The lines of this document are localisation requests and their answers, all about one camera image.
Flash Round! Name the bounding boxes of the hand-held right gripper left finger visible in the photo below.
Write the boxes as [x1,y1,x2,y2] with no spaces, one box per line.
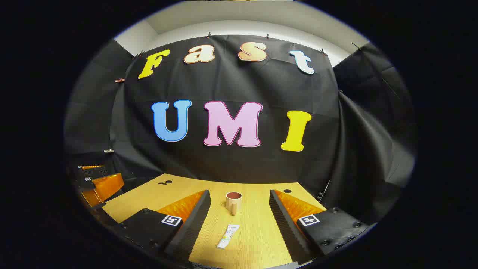
[113,189,212,264]

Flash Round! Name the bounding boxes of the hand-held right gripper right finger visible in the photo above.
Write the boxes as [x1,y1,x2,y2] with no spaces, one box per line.
[269,189,374,266]

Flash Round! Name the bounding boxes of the white toothpaste tube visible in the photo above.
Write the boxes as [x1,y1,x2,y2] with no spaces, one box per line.
[216,224,240,250]

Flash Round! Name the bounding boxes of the beige cup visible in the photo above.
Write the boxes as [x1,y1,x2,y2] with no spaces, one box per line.
[226,192,242,216]

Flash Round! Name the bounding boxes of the wooden desktop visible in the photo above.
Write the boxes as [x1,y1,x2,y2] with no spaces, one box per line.
[101,173,329,269]

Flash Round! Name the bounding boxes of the black backdrop cloth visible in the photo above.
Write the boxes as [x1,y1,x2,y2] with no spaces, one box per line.
[63,35,417,225]

